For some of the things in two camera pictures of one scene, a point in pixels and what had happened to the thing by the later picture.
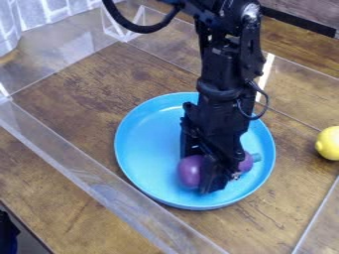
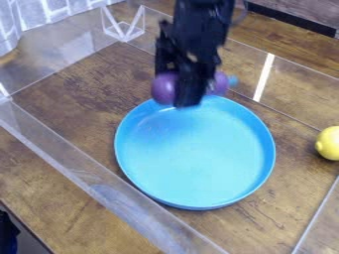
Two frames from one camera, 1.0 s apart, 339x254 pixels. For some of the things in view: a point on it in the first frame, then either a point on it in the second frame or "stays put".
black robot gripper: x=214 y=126 -> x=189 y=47
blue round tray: x=148 y=154 stays put
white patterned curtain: x=22 y=14 stays put
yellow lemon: x=328 y=144 stays put
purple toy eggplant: x=196 y=170 -> x=164 y=85
